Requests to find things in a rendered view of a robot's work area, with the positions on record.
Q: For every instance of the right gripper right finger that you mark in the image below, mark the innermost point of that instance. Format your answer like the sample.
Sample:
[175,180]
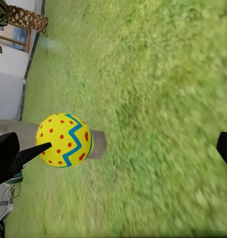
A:
[222,145]

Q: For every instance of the door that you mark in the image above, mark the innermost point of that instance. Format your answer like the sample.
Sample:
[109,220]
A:
[15,36]

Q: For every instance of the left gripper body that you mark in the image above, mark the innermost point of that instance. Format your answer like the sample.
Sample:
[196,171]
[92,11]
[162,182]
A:
[12,170]

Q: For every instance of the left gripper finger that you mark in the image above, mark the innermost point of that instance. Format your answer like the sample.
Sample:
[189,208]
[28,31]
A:
[26,155]

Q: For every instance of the tree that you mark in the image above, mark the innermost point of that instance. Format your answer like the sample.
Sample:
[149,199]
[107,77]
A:
[26,133]

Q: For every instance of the easter egg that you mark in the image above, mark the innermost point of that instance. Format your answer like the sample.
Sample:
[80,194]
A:
[72,141]

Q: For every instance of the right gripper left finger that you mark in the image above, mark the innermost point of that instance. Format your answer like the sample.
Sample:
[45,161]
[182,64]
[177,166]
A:
[9,148]

